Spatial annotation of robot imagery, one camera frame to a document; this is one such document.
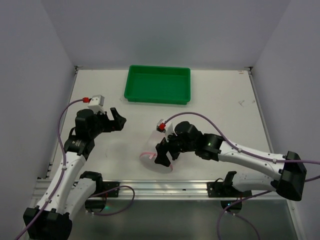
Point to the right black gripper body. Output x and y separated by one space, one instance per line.
169 147

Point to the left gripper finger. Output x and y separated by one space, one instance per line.
103 116
118 121

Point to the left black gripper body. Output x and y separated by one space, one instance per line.
108 122

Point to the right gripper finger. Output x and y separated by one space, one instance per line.
161 155
174 152

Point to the white mesh laundry bag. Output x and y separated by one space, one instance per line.
149 153

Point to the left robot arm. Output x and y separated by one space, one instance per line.
52 217

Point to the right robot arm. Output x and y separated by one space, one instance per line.
283 174

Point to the green plastic tray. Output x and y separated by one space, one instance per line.
158 85

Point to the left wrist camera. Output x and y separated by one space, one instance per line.
96 104

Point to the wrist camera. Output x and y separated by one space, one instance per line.
165 127
96 104

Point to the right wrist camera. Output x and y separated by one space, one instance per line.
165 127

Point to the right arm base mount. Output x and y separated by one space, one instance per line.
222 192

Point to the aluminium mounting rail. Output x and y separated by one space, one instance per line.
157 190

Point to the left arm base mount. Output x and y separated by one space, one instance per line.
99 202

